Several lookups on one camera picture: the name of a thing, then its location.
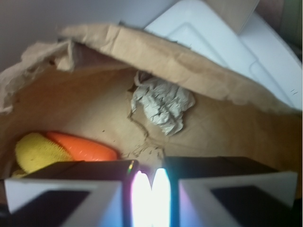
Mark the yellow cloth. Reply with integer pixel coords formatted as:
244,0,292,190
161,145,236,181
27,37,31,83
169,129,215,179
12,132,73,178

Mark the brown paper bag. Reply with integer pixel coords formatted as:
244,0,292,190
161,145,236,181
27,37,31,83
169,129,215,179
0,24,302,178

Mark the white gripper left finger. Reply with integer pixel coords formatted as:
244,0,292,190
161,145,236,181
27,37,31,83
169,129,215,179
4,160,138,227

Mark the white plastic tray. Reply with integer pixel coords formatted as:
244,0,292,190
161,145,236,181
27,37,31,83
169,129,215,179
145,0,303,110

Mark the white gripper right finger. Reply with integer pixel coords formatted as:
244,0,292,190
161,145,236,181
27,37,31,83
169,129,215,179
164,157,298,227

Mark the orange toy carrot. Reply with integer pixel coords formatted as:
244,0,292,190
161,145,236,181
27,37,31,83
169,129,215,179
46,131,118,161

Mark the white paper ball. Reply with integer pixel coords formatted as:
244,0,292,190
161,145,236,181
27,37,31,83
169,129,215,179
131,71,196,136

